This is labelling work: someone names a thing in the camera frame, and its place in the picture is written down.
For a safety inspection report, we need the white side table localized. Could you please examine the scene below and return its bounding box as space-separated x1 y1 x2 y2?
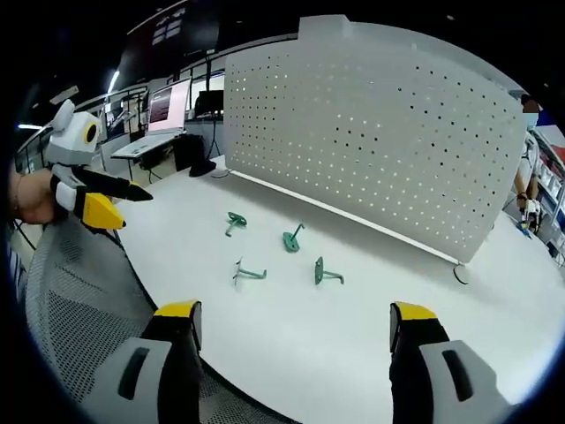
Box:
109 131 189 162

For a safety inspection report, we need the black computer monitor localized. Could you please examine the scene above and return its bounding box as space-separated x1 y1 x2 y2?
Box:
196 89 225 118

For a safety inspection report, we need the white perforated mounting plate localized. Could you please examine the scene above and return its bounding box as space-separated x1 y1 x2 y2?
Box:
223 15 529 266

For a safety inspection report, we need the lit computer monitor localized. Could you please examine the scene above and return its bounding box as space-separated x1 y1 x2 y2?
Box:
147 80 192 134

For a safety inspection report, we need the green hook assembly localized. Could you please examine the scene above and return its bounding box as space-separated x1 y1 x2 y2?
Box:
225 211 250 240
282 223 306 254
313 256 347 286
232 256 268 284

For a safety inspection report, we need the grey mesh chair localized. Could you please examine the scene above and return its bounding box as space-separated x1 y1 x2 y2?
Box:
24 216 288 424

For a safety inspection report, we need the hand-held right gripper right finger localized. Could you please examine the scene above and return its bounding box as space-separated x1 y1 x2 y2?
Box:
388 301 523 424

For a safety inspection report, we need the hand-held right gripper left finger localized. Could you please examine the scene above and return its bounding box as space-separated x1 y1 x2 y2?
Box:
85 299 207 424

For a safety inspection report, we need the storage shelf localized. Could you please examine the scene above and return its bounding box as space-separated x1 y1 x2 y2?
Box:
535 125 565 260

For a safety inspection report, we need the black monitor base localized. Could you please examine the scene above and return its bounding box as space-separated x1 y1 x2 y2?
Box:
189 159 218 178

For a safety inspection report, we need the person's left hand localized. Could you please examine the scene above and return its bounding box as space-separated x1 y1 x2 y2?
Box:
7 170 67 226

